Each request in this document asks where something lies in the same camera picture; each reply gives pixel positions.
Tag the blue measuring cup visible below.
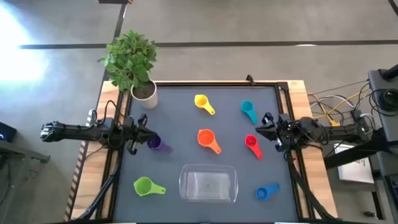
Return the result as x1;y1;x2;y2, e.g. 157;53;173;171
254;182;280;201

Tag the yellow cable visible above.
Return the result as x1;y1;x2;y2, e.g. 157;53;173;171
307;88;371;127

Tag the white plant pot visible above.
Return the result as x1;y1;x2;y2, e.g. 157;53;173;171
130;80;159;110

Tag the grey metal stand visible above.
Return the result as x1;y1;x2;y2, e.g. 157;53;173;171
0;139;50;224

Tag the black device with blue light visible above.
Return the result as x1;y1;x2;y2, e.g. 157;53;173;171
0;121;17;143

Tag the teal measuring cup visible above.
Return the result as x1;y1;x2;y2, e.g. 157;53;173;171
241;100;259;124

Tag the black metal table frame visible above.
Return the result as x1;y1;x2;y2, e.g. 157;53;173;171
65;80;340;224

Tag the red measuring cup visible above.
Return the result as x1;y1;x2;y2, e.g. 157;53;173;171
244;134;264;161

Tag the green measuring cup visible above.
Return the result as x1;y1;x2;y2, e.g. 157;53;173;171
133;176;167;197

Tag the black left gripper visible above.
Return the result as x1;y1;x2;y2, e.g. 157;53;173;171
123;113;159;156

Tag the orange measuring cup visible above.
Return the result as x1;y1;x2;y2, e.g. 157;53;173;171
197;129;223;155

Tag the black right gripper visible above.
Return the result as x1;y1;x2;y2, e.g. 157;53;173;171
255;112;295;152

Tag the black equipment cart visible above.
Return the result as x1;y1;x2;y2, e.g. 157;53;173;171
368;63;398;224

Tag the black diagonal support bar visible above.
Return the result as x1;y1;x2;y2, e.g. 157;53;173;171
323;138;389;170

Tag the dark brown furniture edge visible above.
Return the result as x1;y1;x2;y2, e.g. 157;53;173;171
98;0;134;5

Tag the thin black cable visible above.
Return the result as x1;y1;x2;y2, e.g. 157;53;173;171
307;80;370;96

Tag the green leafy plant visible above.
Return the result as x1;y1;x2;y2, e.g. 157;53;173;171
98;29;158;93

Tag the white board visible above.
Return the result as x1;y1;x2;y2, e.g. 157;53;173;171
334;142;375;184

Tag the yellow measuring cup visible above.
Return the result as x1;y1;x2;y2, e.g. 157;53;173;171
194;94;216;116

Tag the purple measuring cup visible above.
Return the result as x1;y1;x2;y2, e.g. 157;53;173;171
146;134;174;154

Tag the black white striped edge strip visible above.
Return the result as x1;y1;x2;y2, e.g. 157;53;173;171
63;108;96;222

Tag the clear plastic basket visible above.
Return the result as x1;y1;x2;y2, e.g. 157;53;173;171
178;164;239;204

